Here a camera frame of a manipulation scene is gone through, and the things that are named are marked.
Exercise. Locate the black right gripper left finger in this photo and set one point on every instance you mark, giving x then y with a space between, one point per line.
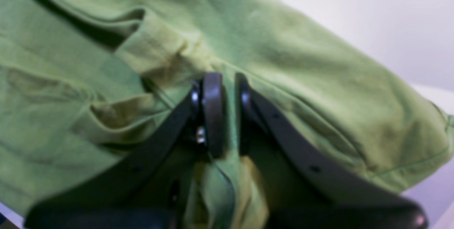
149 188

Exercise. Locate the green T-shirt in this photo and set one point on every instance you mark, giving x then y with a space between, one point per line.
85 82

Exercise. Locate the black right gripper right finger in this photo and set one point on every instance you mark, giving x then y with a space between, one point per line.
304 189

